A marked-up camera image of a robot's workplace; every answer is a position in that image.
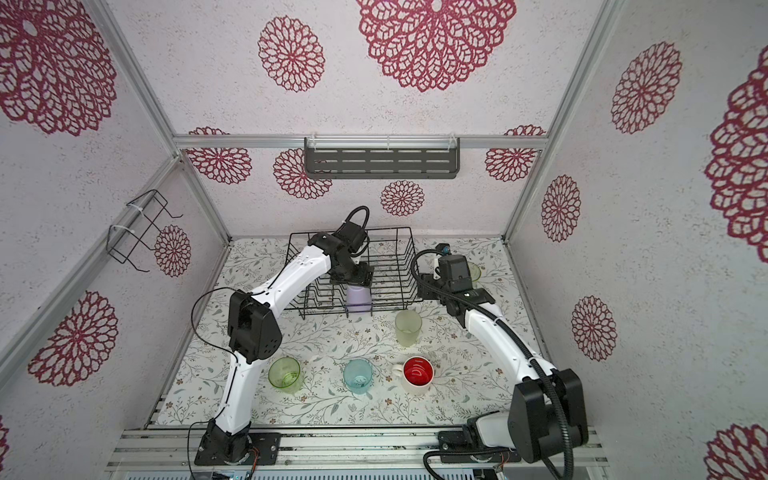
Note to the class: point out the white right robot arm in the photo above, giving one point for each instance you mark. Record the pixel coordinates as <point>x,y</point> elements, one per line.
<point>547,412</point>

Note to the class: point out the short green glass cup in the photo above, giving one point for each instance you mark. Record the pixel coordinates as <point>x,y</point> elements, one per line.
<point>286,375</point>

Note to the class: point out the tall green glass tumbler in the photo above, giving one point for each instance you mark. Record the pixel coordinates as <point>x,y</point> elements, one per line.
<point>475,272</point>

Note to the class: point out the red and cream mug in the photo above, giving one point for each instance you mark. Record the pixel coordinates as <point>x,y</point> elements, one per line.
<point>415,374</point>

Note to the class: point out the grey wall shelf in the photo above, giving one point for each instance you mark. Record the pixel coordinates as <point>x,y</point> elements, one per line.
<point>384,161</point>

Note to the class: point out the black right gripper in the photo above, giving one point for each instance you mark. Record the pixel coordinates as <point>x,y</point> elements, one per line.
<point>427,280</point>

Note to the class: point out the black wire wall hanger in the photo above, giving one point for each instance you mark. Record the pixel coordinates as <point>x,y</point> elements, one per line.
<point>144,212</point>

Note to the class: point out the pale frosted green cup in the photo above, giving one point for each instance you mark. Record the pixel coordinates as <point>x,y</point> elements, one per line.
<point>408,325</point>

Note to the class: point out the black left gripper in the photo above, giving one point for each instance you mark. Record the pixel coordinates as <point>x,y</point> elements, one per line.
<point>364,277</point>

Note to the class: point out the black wire dish rack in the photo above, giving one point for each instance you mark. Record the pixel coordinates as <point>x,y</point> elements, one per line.
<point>393,288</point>

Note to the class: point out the lavender plastic cup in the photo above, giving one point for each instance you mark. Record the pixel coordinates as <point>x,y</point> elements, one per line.
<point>359,299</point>

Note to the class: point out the teal textured glass cup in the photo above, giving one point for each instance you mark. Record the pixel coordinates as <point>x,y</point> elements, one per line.
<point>358,376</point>

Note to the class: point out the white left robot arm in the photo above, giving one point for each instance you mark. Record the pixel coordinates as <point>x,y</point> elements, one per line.
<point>255,335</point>

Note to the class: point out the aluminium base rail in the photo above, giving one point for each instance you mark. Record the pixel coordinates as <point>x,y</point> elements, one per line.
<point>176,451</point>

